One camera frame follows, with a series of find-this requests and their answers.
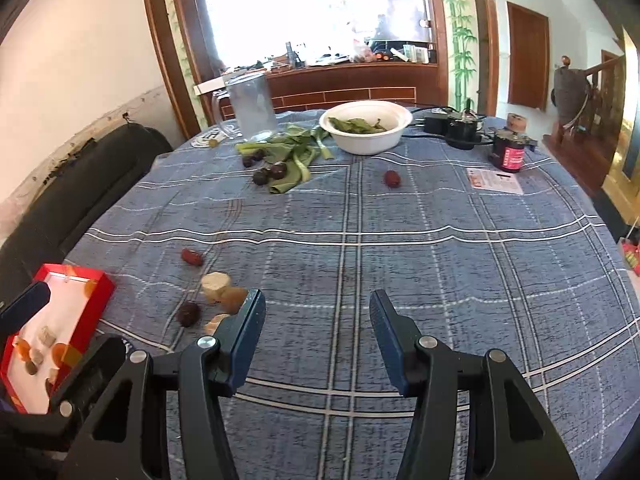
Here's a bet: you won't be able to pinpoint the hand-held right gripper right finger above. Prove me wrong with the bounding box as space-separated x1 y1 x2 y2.
369 289 581 480

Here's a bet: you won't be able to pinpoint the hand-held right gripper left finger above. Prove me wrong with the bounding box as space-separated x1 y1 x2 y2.
60 288 267 480

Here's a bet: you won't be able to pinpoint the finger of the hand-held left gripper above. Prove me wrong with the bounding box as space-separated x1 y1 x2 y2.
0 281 52 336
47 335 128 416

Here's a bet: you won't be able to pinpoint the red gift box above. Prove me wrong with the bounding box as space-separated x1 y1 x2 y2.
0 263 117 414

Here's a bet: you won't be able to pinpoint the blue plaid tablecloth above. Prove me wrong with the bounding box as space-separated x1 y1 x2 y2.
65 105 640 480

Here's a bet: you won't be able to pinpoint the black sofa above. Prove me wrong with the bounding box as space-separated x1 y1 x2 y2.
0 124 173 311

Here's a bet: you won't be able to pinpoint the green vegetable leaves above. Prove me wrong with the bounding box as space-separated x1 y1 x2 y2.
327 116 388 135
235 122 333 195

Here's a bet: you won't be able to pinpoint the white red paper card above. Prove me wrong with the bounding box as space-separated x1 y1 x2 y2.
466 167 524 196

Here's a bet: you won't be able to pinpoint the white bowl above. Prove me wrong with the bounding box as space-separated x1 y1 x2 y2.
319 100 414 156

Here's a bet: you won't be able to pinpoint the black round device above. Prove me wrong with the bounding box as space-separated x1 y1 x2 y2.
446 100 483 150

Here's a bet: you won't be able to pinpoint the red jar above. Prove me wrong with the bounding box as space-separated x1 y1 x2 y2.
489 129 537 174

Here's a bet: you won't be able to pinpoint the clear glass pitcher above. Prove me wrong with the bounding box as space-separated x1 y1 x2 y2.
211 71 277 143

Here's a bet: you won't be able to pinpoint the red green packet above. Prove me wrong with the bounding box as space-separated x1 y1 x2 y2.
620 237 640 276

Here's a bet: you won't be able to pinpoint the white box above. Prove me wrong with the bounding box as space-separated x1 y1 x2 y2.
192 77 227 97

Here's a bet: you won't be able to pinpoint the wooden counter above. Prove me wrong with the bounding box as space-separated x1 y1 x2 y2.
220 62 443 113

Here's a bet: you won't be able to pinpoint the dark bag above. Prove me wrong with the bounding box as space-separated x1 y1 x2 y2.
552 55 591 126

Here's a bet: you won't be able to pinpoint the wooden door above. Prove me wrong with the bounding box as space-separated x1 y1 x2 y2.
506 1 551 111

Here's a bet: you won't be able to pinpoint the wooden stair railing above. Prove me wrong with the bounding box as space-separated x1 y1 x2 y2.
542 55 626 161

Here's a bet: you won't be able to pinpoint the wooden window frame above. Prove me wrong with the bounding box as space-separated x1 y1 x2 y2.
139 0 501 138

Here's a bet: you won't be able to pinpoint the bamboo wall painting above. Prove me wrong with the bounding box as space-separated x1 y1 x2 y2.
437 0 478 108

